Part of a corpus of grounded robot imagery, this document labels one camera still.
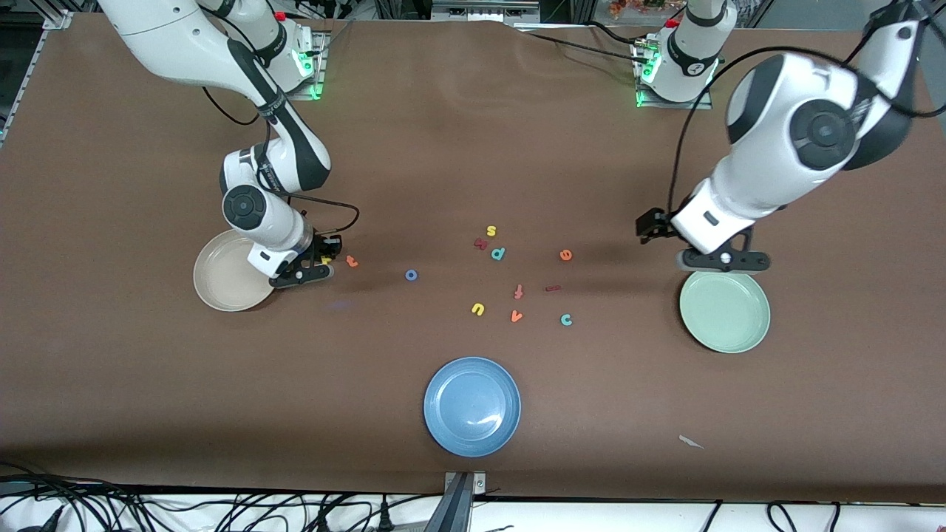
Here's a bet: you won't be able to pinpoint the beige brown plate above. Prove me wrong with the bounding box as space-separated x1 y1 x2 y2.
193 229 278 313

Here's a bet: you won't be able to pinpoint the light green plate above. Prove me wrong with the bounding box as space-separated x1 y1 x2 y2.
679 267 771 354

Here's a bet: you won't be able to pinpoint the brown table cover sheet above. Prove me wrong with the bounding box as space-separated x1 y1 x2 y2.
0 13 946 503

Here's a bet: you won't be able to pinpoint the blue plate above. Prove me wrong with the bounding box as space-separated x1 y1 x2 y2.
423 357 522 458

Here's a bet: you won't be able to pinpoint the orange decorative object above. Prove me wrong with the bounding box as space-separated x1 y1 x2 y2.
610 0 681 19

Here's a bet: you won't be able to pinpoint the grey power strip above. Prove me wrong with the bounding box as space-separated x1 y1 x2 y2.
432 0 540 23

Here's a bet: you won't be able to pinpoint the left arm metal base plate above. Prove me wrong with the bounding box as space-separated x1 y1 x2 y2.
634 41 714 110

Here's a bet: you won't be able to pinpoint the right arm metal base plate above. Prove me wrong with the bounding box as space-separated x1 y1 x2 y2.
285 30 327 101

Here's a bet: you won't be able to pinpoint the black base cable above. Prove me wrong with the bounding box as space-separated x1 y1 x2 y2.
517 21 651 67

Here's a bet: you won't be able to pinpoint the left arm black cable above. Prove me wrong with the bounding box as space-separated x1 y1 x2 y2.
667 0 946 216

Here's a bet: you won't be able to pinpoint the grey metal camera bracket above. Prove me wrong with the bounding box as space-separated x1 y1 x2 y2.
442 471 487 532

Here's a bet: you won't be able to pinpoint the aluminium frame profile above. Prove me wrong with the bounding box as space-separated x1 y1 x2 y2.
41 0 76 32

